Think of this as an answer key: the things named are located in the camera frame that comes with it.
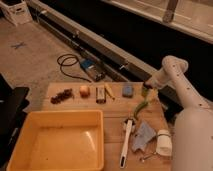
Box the blue power device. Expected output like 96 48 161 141
80 59 105 82

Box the green plastic cup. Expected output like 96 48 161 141
141 86 152 98

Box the bunch of dark grapes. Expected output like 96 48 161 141
50 89 74 104

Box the blue crumpled cloth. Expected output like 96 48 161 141
132 121 156 152

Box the yellow plastic tray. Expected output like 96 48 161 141
6 110 104 171

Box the blue sponge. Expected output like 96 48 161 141
122 84 133 98

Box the white cardboard box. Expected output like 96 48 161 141
0 0 32 26

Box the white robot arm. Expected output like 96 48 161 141
146 55 213 171

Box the metal fork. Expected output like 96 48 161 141
139 152 157 163

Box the dark metal cup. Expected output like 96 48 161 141
143 82 152 90

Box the black cable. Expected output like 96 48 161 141
56 53 93 83

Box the orange apple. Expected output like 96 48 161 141
79 85 90 98

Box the dark rectangular box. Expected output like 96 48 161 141
96 87 106 104

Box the black equipment at left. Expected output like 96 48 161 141
0 73 29 167

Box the white handled brush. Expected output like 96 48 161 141
120 119 133 169

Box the wooden board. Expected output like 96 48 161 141
42 82 171 171

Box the white plastic jar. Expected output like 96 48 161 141
156 130 172 156

